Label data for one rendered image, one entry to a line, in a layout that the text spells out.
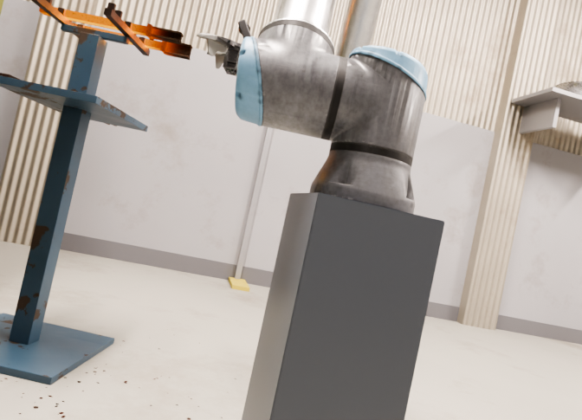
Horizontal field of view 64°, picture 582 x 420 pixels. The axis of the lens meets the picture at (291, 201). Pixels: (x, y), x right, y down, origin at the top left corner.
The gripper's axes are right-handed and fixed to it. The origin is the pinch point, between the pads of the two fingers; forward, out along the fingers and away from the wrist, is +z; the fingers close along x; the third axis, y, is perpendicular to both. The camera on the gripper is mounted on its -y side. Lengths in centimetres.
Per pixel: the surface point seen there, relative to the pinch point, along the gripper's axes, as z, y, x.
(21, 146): 148, 39, 161
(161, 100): 73, -16, 187
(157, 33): 13.9, 0.4, -0.7
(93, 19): 33.5, 0.5, -1.6
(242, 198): 4, 41, 203
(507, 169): -198, -29, 240
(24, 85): 38, 28, -20
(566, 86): -220, -96, 215
